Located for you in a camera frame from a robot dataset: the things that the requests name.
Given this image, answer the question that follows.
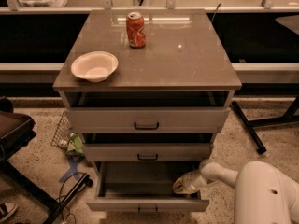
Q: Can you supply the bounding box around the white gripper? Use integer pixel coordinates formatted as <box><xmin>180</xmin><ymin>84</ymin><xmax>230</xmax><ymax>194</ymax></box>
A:
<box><xmin>173</xmin><ymin>171</ymin><xmax>207</xmax><ymax>194</ymax></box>

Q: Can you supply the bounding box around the grey drawer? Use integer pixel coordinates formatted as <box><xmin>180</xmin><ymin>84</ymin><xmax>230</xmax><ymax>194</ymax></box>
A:
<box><xmin>87</xmin><ymin>161</ymin><xmax>209</xmax><ymax>214</ymax></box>
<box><xmin>65</xmin><ymin>107</ymin><xmax>229</xmax><ymax>133</ymax></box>
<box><xmin>82</xmin><ymin>143</ymin><xmax>211</xmax><ymax>161</ymax></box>

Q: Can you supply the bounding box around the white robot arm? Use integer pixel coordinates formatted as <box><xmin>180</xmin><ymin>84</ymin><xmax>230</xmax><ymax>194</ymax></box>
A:
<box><xmin>173</xmin><ymin>160</ymin><xmax>299</xmax><ymax>224</ymax></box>

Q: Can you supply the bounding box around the grey drawer cabinet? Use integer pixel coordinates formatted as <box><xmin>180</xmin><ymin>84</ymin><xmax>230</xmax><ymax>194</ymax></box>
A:
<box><xmin>51</xmin><ymin>8</ymin><xmax>243</xmax><ymax>173</ymax></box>

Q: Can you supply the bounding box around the green crumpled packet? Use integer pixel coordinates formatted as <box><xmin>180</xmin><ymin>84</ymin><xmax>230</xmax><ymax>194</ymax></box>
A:
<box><xmin>58</xmin><ymin>133</ymin><xmax>85</xmax><ymax>157</ymax></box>

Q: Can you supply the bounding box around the black metal stand right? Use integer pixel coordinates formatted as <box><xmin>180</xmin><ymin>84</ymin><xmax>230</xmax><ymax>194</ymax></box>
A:
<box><xmin>231</xmin><ymin>97</ymin><xmax>299</xmax><ymax>155</ymax></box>

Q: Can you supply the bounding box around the white paper bowl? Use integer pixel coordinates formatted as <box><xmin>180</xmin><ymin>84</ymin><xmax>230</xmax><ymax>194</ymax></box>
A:
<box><xmin>71</xmin><ymin>51</ymin><xmax>119</xmax><ymax>83</ymax></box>

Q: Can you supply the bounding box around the orange soda can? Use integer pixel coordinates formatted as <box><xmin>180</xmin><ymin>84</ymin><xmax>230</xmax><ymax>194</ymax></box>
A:
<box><xmin>126</xmin><ymin>11</ymin><xmax>146</xmax><ymax>49</ymax></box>

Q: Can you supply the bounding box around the black chair left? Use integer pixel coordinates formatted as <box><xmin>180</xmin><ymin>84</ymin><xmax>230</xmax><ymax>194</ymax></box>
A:
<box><xmin>0</xmin><ymin>97</ymin><xmax>93</xmax><ymax>224</ymax></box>

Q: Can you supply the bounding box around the black white sneaker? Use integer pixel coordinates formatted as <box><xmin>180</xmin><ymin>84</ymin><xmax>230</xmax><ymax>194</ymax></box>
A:
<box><xmin>0</xmin><ymin>202</ymin><xmax>18</xmax><ymax>223</ymax></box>

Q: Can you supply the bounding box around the metal window railing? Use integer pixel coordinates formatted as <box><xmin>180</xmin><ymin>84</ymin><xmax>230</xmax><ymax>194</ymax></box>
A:
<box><xmin>0</xmin><ymin>0</ymin><xmax>299</xmax><ymax>16</ymax></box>

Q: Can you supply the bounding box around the black floor cable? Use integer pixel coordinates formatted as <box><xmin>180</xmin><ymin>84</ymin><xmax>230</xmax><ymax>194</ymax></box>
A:
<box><xmin>55</xmin><ymin>171</ymin><xmax>89</xmax><ymax>224</ymax></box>

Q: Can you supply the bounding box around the wire mesh basket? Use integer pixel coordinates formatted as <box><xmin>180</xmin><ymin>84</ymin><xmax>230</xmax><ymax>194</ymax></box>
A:
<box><xmin>51</xmin><ymin>113</ymin><xmax>73</xmax><ymax>147</ymax></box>

